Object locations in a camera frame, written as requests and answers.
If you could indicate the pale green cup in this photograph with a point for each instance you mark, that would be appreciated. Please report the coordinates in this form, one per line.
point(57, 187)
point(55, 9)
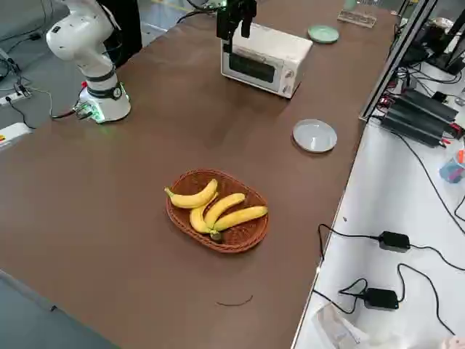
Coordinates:
point(350, 3)

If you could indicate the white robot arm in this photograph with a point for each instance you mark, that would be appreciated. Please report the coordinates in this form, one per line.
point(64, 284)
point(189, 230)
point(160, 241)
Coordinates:
point(80, 40)

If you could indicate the black power adapter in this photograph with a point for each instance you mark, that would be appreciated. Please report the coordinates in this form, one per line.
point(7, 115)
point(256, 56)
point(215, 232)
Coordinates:
point(394, 241)
point(381, 299)

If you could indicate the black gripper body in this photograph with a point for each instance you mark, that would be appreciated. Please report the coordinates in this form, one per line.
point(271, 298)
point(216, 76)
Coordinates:
point(241, 7)

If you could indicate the brown wicker basket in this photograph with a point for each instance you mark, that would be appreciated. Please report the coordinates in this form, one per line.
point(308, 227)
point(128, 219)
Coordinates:
point(239, 240)

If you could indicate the clear plastic bag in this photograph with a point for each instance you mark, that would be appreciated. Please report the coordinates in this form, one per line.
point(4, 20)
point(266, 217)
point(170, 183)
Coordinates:
point(338, 327)

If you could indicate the aluminium frame post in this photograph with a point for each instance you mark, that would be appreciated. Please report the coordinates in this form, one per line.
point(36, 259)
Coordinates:
point(396, 58)

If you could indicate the person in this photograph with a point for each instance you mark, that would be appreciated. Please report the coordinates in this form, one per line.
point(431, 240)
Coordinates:
point(125, 32)

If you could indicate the small green circuit board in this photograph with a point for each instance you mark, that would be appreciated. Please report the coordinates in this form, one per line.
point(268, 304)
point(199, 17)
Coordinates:
point(86, 109)

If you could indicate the white box with warning label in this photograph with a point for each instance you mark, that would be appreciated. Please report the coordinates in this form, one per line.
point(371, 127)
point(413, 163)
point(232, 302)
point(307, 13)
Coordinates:
point(14, 135)

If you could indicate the white toaster oven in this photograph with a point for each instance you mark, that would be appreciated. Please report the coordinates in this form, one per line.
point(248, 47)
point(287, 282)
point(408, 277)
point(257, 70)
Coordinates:
point(269, 40)

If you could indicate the pale green plate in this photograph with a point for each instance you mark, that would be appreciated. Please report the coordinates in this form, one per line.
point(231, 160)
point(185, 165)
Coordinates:
point(323, 33)

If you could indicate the clear acrylic rack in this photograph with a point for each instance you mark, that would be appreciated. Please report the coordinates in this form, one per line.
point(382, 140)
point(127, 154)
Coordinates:
point(356, 18)

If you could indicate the white side table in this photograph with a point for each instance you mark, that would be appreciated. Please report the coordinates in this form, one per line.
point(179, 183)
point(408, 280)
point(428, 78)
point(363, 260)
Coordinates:
point(381, 203)

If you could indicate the yellow banana in bunch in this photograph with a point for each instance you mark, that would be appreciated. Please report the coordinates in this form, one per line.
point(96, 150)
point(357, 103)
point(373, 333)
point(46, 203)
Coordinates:
point(225, 205)
point(243, 216)
point(196, 220)

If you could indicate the black finned power supply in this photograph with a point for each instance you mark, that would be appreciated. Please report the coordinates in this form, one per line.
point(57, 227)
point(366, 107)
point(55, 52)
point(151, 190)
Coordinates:
point(410, 127)
point(432, 105)

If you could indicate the single yellow banana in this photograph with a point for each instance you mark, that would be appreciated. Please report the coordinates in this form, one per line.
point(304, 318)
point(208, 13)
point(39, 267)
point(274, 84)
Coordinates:
point(192, 199)

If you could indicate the pale grey plate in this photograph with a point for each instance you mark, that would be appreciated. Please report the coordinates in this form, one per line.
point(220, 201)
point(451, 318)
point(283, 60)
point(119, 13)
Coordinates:
point(314, 136)

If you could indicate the white power strip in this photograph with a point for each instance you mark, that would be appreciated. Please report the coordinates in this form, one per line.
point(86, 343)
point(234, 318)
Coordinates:
point(14, 97)

